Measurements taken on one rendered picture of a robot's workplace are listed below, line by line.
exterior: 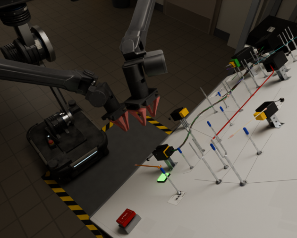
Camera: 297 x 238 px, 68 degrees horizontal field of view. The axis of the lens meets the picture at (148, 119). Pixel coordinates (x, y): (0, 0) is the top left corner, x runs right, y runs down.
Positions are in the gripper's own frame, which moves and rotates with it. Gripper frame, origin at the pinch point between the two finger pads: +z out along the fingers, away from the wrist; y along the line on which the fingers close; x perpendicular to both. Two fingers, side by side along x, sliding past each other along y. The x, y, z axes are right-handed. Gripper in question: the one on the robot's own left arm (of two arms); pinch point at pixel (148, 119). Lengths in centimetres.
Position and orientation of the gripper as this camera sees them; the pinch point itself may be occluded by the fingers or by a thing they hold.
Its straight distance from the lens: 73.5
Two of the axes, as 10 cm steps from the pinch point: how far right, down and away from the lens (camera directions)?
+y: 5.8, -5.5, 6.1
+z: 2.6, 8.3, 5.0
